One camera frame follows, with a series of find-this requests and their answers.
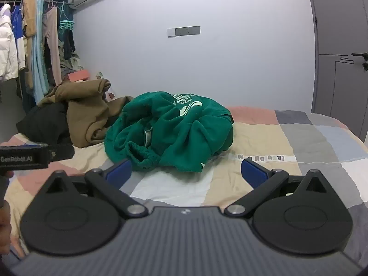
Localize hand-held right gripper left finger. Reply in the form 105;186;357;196
37;159;148;218

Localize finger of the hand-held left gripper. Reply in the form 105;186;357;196
48;144;75;161

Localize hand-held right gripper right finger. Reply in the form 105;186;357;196
224;159;334;218

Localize green sweatshirt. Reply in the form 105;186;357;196
104;91;235;173

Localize teal clothes hangers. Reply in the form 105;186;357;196
59;2;76;32

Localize person's left hand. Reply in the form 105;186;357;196
0;201;12;255

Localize black garment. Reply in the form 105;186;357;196
16;102;74;146

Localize brown hoodie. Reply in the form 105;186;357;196
37;78;135;148

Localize patchwork quilt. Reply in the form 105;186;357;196
0;106;368;262

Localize pink box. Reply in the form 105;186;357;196
67;69;90;82

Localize patterned cloth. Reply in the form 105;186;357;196
57;39;84;77

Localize light blue hanging garment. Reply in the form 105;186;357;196
31;0;49;105

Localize dark hanging garment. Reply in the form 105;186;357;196
61;27;77;61

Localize white puffer jacket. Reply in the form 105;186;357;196
0;3;19;81

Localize dusty pink hanging garment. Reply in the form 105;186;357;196
43;6;63;87

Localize grey door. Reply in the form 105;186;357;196
305;0;368;144

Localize grey wall panel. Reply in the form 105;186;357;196
175;26;201;37

